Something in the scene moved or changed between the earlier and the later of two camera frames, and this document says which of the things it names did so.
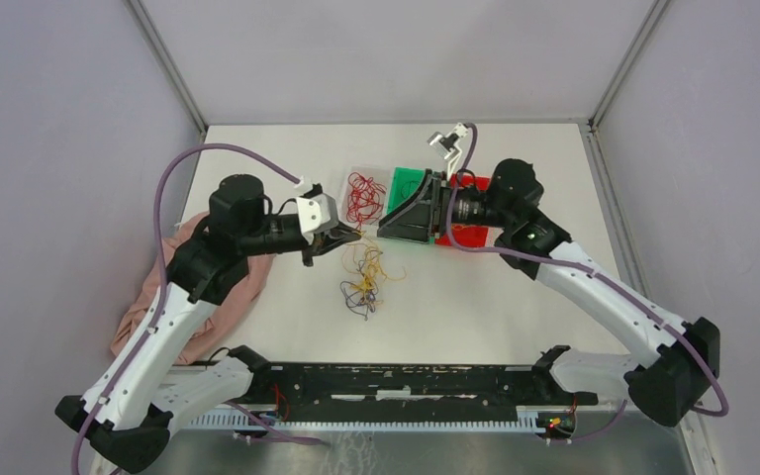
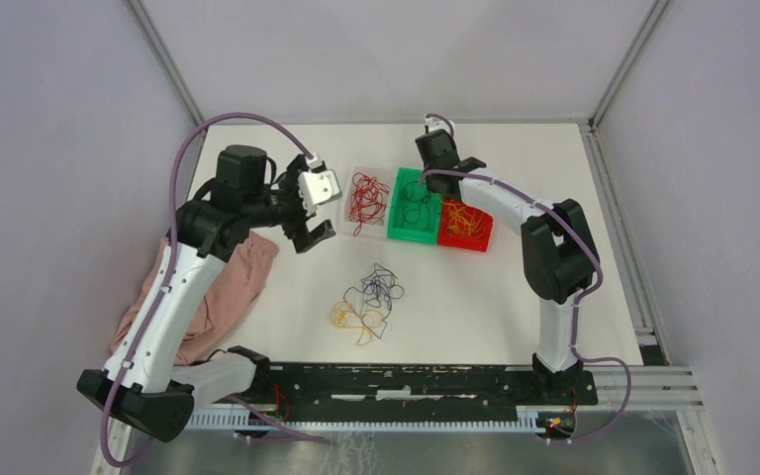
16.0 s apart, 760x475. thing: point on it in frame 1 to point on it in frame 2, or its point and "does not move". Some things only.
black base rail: x=408 y=392 does not move
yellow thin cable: x=365 y=257 to x=344 y=315
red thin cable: x=365 y=199 does not move
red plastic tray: x=466 y=236 does not move
